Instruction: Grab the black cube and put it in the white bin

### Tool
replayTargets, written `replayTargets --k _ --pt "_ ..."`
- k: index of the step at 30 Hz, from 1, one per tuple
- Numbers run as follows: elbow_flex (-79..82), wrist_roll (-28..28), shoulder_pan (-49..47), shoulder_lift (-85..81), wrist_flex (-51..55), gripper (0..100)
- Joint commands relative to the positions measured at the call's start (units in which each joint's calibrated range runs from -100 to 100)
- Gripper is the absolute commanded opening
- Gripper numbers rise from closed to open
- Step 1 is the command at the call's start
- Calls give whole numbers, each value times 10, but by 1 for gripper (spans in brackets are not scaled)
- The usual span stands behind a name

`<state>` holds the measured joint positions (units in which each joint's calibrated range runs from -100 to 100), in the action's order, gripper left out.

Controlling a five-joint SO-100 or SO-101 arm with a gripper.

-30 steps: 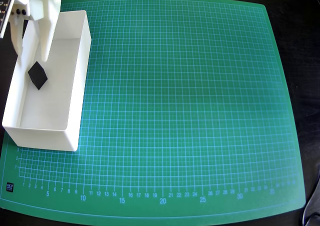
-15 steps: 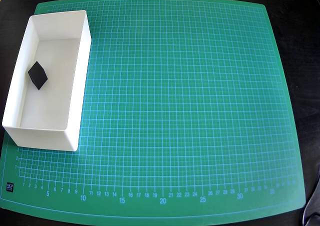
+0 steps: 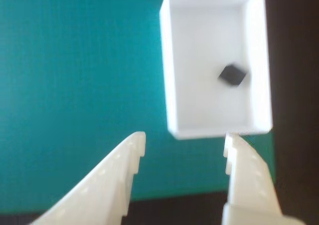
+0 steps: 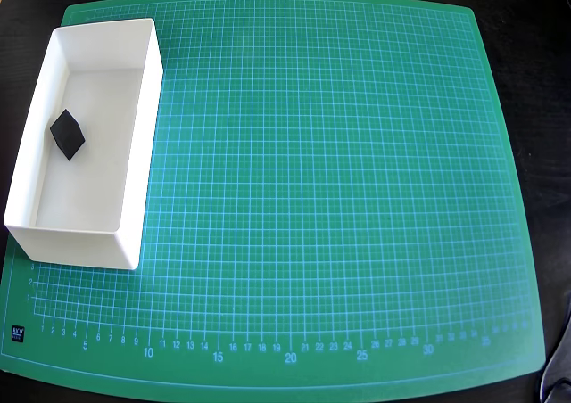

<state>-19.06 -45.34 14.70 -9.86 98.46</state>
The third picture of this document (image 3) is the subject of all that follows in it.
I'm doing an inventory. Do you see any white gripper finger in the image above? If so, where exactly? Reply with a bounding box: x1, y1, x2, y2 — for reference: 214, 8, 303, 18
29, 131, 147, 225
221, 132, 307, 225

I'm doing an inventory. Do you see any black cube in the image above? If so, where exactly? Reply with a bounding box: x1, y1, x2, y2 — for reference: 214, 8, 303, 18
217, 64, 248, 88

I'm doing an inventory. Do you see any white rectangular bin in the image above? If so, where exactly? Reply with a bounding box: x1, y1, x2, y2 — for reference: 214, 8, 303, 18
159, 0, 274, 140

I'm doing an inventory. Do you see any green cutting mat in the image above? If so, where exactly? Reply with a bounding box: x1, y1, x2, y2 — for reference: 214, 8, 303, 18
0, 0, 277, 217

